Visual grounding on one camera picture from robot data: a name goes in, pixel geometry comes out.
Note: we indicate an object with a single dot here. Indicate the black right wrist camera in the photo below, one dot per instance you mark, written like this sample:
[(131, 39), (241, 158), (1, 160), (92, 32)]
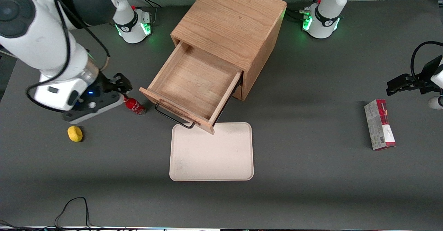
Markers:
[(90, 93)]

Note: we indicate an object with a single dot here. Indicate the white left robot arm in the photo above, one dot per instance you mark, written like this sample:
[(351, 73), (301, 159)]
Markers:
[(325, 16)]

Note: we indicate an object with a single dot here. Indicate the red cola bottle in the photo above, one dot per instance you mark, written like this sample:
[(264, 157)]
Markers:
[(135, 106)]

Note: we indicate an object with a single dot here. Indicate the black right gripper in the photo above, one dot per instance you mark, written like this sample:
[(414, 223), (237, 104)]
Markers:
[(105, 86)]

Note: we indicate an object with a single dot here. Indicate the wooden drawer cabinet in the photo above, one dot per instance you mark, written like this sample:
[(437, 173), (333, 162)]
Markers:
[(235, 16)]

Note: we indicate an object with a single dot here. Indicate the red plaid carton box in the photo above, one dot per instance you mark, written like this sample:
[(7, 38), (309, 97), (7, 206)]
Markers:
[(379, 127)]

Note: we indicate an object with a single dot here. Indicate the yellow lemon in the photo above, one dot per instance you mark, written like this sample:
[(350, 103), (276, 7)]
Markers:
[(75, 134)]

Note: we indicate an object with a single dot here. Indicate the beige rectangular tray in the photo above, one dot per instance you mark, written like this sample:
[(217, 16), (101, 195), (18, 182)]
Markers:
[(211, 155)]

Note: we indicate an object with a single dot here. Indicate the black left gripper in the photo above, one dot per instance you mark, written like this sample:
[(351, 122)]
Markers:
[(424, 78)]

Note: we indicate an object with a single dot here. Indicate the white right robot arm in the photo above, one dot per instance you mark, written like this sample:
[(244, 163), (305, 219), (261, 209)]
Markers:
[(41, 47)]

